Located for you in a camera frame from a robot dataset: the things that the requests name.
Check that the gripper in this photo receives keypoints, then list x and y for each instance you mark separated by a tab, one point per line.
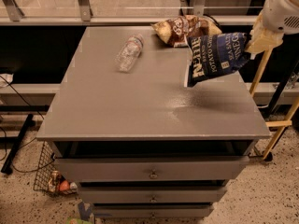
277	16

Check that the brown chip bag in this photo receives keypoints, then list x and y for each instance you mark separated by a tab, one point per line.
175	32

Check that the metal railing with posts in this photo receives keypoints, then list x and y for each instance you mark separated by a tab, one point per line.
94	12

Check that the clear plastic water bottle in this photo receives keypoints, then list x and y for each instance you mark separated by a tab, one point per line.
129	53

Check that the blue chip bag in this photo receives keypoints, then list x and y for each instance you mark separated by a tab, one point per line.
215	56

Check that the grey drawer cabinet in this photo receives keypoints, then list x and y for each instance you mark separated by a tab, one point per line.
100	112

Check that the top grey drawer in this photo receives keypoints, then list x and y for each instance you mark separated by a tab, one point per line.
151	169

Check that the middle grey drawer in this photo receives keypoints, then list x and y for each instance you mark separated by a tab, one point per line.
190	194

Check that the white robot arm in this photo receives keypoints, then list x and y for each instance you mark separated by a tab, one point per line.
276	19

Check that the black wire basket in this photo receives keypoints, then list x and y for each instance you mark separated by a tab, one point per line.
44	168

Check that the black metal table leg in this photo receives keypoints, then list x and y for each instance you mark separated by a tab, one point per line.
16	143

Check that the bottom grey drawer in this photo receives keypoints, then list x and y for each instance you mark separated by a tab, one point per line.
150	211

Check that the snack packs in basket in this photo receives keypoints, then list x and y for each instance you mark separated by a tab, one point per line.
57	184

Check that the grey drawer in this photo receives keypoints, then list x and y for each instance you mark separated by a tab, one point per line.
150	211
190	194
151	169

